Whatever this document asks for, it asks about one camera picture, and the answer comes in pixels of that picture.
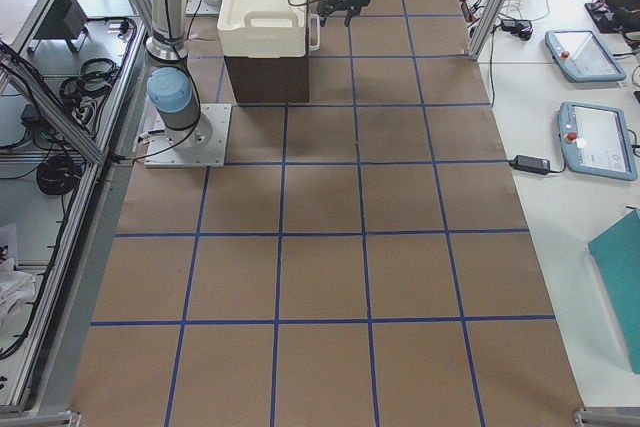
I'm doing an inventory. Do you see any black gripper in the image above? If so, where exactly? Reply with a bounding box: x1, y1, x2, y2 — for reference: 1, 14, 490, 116
317, 0, 371, 27

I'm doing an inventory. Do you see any dark wooden drawer cabinet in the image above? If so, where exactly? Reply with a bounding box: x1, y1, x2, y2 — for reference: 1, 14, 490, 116
223, 0, 312, 104

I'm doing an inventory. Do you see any white plastic tray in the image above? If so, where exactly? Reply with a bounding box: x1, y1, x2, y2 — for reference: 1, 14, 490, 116
217, 0, 308, 59

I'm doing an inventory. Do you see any far blue teach pendant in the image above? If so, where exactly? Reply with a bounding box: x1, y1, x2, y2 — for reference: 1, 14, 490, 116
544, 30, 626, 83

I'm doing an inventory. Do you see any blue teach pendant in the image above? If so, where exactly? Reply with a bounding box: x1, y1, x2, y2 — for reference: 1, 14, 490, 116
557, 101, 638, 181
544, 30, 626, 83

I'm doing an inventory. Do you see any black power adapter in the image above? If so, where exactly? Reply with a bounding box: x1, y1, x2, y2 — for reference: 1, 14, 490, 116
509, 155, 551, 175

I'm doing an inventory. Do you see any near blue teach pendant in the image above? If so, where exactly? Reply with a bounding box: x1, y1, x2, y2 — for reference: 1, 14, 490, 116
557, 101, 638, 181

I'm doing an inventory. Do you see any white crumpled cloth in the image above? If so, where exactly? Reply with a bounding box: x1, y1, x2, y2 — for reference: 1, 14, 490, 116
0, 222, 37, 328

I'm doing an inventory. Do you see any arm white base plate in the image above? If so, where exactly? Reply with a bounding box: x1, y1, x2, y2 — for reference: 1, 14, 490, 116
143, 104, 232, 168
186, 0, 222, 16

